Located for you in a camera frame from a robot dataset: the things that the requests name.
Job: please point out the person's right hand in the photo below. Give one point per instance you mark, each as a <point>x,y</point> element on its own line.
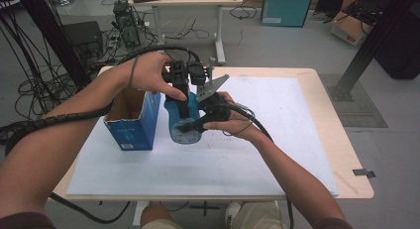
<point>236,123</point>

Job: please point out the blue cardboard box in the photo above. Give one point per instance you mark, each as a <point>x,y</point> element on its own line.
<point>132,123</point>

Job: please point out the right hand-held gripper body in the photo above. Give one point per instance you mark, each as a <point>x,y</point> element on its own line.
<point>213,105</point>

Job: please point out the black metal stand beam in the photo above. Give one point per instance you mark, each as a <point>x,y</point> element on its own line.
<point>373,40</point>

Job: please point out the person's left leg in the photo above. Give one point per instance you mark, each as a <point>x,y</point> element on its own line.
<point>158,219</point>

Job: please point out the white table leg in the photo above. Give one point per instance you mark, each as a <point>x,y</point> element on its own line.
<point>140,212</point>

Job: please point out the black computer case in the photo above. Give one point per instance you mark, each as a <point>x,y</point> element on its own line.
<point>82,37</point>

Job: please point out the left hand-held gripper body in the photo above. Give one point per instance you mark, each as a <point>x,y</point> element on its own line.
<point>180,75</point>

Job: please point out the brown cardboard box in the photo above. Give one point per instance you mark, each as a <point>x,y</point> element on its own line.
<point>350,27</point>

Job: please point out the white sheet table cover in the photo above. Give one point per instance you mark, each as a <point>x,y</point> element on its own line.
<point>231,169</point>

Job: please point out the blue plastic bottle white cap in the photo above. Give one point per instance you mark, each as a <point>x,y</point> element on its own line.
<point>185,133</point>

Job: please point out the person's left hand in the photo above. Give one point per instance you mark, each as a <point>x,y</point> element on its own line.
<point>152,73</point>

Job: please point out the grey floor mat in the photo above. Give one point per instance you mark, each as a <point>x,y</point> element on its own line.
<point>363,106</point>

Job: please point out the black tape strip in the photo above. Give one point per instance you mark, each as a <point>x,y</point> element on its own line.
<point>361,172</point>

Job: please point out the black metal stand pole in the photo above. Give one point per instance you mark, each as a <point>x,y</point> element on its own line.
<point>52,34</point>

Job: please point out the person's right leg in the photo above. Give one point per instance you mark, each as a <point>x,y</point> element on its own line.
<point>261,217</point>

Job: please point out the person's leg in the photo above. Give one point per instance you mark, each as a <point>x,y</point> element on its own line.
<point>261,217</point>
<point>158,219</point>

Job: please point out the black electronic tower device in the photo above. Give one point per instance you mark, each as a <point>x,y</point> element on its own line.
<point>127,24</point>

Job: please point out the person's white shoe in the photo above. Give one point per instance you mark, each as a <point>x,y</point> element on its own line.
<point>232,214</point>

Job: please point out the teal cabinet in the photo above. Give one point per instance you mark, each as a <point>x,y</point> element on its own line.
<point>287,7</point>

